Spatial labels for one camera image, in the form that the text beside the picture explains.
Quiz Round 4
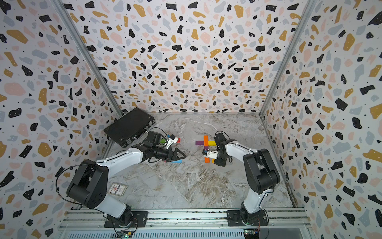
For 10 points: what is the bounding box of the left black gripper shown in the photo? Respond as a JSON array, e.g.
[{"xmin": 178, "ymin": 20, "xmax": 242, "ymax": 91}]
[{"xmin": 152, "ymin": 147, "xmax": 187, "ymax": 162}]

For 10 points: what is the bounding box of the light blue long block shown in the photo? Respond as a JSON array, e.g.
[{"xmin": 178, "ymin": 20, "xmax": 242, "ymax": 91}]
[{"xmin": 171, "ymin": 160, "xmax": 183, "ymax": 164}]

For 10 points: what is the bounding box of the orange long block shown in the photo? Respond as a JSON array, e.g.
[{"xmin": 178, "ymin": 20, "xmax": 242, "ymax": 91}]
[{"xmin": 204, "ymin": 135, "xmax": 209, "ymax": 146}]

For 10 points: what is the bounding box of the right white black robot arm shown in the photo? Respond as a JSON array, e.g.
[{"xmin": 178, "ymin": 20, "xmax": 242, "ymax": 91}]
[{"xmin": 208, "ymin": 131, "xmax": 281, "ymax": 226}]

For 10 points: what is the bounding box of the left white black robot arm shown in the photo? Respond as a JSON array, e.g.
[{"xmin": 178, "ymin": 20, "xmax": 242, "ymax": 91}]
[{"xmin": 66, "ymin": 132, "xmax": 187, "ymax": 228}]

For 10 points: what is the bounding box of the black flat case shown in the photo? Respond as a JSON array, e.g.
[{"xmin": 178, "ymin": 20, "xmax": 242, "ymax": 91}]
[{"xmin": 103, "ymin": 108, "xmax": 155, "ymax": 148}]

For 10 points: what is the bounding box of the small printed card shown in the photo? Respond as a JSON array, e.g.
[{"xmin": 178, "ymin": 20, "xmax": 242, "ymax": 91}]
[{"xmin": 108, "ymin": 182, "xmax": 127, "ymax": 197}]

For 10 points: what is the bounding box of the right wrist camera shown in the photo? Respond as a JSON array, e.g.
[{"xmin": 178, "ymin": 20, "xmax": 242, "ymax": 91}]
[{"xmin": 203, "ymin": 149, "xmax": 218, "ymax": 159}]

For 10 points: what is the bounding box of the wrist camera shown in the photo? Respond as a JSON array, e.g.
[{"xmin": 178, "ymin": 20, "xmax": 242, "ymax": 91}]
[
  {"xmin": 203, "ymin": 149, "xmax": 218, "ymax": 159},
  {"xmin": 166, "ymin": 134, "xmax": 178, "ymax": 149}
]

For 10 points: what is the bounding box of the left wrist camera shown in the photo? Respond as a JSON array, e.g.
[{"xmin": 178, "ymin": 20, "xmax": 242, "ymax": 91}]
[{"xmin": 166, "ymin": 134, "xmax": 178, "ymax": 149}]

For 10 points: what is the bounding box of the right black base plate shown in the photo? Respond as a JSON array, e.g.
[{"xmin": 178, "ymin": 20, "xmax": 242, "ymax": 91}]
[{"xmin": 226, "ymin": 209, "xmax": 269, "ymax": 227}]

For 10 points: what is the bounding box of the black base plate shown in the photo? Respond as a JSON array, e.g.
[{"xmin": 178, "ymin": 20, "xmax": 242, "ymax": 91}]
[
  {"xmin": 226, "ymin": 209, "xmax": 269, "ymax": 227},
  {"xmin": 103, "ymin": 211, "xmax": 148, "ymax": 230}
]

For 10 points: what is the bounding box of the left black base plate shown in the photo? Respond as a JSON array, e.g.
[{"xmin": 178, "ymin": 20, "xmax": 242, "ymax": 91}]
[{"xmin": 103, "ymin": 211, "xmax": 148, "ymax": 230}]

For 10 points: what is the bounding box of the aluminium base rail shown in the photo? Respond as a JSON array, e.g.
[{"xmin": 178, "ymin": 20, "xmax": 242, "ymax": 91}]
[{"xmin": 57, "ymin": 208, "xmax": 315, "ymax": 239}]

